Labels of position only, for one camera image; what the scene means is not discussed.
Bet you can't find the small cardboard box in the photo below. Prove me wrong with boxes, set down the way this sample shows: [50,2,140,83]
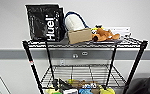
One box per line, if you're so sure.
[67,27,94,46]

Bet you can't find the orange plush toy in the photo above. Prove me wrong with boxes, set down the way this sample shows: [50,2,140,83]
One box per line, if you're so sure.
[90,24,122,43]

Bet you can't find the black Huel bag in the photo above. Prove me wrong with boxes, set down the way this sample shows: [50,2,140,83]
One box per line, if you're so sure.
[24,3,66,43]

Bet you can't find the grey printed box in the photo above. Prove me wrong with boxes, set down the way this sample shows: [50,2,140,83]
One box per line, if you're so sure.
[62,87,79,94]

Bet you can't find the blue toy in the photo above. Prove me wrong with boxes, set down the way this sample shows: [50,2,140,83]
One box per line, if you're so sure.
[78,86,94,94]

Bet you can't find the flat white box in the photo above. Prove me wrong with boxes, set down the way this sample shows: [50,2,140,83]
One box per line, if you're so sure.
[108,26,132,40]

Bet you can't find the large yellow toy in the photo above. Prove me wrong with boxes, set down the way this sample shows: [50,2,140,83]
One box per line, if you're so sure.
[98,85,116,94]

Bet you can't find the wall sockets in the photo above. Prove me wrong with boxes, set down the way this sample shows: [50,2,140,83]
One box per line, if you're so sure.
[72,51,89,59]

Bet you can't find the white bag with blue handle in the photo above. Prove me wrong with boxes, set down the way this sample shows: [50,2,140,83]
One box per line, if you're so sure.
[63,11,90,35]

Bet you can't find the black wire shelf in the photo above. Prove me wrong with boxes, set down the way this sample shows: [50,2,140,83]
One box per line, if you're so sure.
[21,35,150,94]

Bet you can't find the long grey wall band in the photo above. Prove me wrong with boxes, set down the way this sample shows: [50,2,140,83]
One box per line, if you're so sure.
[0,48,150,61]

